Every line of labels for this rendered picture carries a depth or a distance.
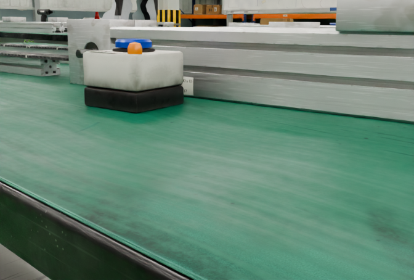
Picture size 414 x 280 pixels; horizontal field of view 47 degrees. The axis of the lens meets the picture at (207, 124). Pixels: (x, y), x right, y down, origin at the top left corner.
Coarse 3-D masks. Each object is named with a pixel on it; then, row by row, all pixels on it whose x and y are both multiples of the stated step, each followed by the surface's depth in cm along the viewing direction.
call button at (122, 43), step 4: (116, 40) 52; (120, 40) 51; (124, 40) 51; (128, 40) 50; (132, 40) 50; (136, 40) 51; (140, 40) 51; (144, 40) 51; (148, 40) 52; (116, 44) 51; (120, 44) 51; (124, 44) 50; (128, 44) 50; (144, 44) 51; (148, 44) 51; (124, 48) 52
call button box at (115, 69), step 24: (120, 48) 52; (144, 48) 53; (96, 72) 51; (120, 72) 49; (144, 72) 48; (168, 72) 52; (96, 96) 51; (120, 96) 49; (144, 96) 49; (168, 96) 52
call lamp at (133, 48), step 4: (132, 44) 48; (136, 44) 48; (140, 44) 48; (128, 48) 48; (132, 48) 48; (136, 48) 48; (140, 48) 48; (128, 52) 48; (132, 52) 48; (136, 52) 48; (140, 52) 48
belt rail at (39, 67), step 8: (0, 56) 86; (8, 56) 85; (0, 64) 88; (8, 64) 86; (16, 64) 85; (24, 64) 84; (32, 64) 81; (40, 64) 80; (48, 64) 81; (56, 64) 83; (8, 72) 86; (16, 72) 84; (24, 72) 83; (32, 72) 82; (40, 72) 80; (48, 72) 82; (56, 72) 83
